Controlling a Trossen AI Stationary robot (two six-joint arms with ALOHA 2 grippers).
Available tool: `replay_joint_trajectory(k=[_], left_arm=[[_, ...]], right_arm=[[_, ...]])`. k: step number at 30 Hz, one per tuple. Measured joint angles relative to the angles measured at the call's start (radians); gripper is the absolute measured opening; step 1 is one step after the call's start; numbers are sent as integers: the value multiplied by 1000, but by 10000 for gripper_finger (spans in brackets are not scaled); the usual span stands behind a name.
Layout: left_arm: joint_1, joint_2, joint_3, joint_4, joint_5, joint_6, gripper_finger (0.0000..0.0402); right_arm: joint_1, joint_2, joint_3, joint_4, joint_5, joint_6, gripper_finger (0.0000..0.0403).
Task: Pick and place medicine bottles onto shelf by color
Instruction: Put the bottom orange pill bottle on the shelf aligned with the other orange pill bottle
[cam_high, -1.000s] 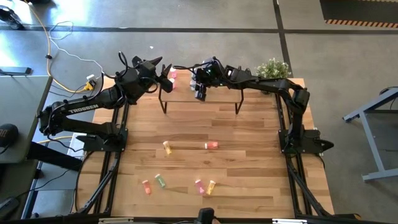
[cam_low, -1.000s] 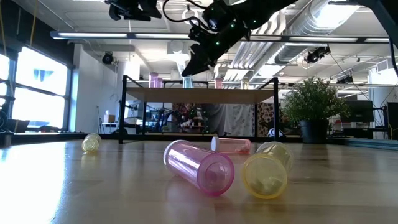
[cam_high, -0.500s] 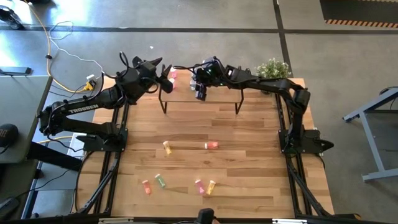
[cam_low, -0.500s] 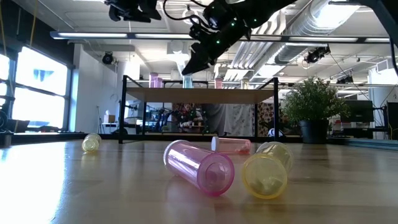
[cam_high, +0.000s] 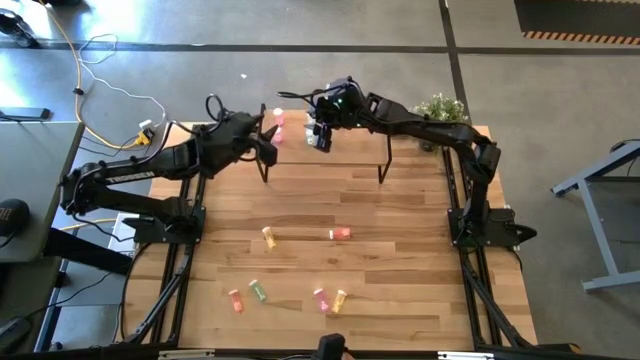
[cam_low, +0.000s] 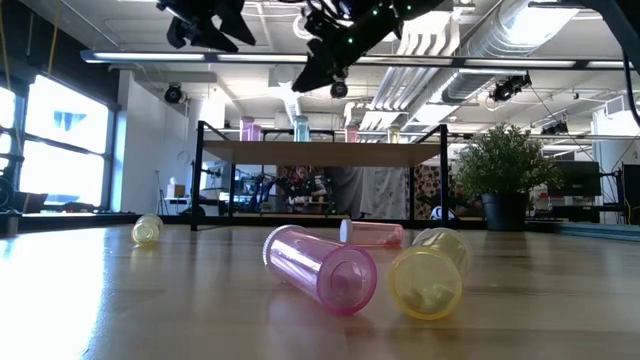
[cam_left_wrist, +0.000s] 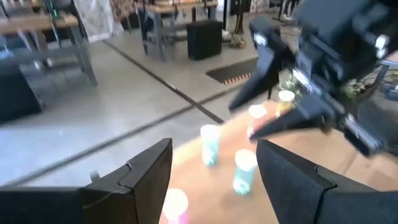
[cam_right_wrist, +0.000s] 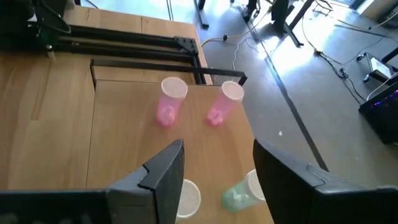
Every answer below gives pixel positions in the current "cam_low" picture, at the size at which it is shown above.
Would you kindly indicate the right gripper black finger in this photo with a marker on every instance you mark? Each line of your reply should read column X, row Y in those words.
column 317, row 75

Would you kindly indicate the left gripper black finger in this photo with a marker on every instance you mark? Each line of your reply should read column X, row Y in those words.
column 235, row 22
column 200, row 36

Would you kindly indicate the teal pill bottle white cap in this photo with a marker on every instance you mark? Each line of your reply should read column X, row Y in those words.
column 302, row 130

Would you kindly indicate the red pill bottle white cap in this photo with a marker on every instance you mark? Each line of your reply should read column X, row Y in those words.
column 375, row 234
column 351, row 135

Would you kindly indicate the yellow pill bottle white cap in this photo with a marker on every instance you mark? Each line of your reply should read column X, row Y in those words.
column 425, row 285
column 146, row 232
column 393, row 136

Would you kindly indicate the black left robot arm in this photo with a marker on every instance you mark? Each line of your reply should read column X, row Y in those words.
column 10, row 222

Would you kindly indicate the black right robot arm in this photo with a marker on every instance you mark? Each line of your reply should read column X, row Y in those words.
column 625, row 20

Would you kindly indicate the black ceiling spotlight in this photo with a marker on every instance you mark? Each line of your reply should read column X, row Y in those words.
column 510, row 87
column 339, row 90
column 173, row 93
column 554, row 129

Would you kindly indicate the white ceiling pipes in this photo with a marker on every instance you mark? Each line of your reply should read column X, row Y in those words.
column 417, row 82

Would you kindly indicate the person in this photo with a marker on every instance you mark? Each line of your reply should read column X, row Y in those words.
column 302, row 177

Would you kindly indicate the black overhead light bar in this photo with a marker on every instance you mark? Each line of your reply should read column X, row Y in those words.
column 459, row 62

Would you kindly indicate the grey hanging cloth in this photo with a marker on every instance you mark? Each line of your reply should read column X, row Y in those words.
column 350, row 192

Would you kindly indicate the white floral cloth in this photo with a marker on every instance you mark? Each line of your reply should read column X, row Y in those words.
column 392, row 192

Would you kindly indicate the large bright window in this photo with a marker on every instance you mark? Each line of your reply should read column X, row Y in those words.
column 65, row 115

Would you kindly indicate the small cardboard box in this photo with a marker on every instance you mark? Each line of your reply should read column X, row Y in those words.
column 176, row 191

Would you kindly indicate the brown patterned cloth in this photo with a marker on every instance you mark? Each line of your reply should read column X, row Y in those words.
column 427, row 190

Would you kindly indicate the black and white ball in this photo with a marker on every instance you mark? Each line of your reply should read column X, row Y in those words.
column 442, row 214

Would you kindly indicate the green potted plant black pot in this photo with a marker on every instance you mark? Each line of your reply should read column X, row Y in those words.
column 505, row 210

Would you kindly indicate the black monitor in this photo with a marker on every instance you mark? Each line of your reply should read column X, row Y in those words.
column 632, row 190
column 575, row 177

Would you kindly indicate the blue mat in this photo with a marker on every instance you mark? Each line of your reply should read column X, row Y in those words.
column 600, row 231

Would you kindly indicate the black frame wooden shelf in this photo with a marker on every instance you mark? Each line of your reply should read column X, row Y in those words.
column 320, row 154

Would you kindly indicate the silver ceiling air duct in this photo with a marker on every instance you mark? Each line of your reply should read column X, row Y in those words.
column 500, row 35

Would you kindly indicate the black table edge rail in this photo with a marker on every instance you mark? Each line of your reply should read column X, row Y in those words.
column 100, row 220

